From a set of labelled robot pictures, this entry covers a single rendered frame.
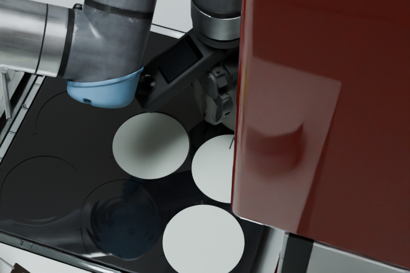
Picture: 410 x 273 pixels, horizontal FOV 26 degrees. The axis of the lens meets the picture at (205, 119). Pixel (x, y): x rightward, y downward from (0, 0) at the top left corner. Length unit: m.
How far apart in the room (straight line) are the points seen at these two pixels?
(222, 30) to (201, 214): 0.26
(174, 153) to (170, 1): 0.33
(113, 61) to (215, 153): 0.27
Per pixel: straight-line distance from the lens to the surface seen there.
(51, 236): 1.11
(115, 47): 0.93
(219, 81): 1.03
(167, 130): 1.17
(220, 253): 1.09
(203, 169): 1.14
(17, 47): 0.92
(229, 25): 0.95
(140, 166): 1.14
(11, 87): 1.27
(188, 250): 1.09
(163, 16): 1.38
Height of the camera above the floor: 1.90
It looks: 58 degrees down
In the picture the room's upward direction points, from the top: straight up
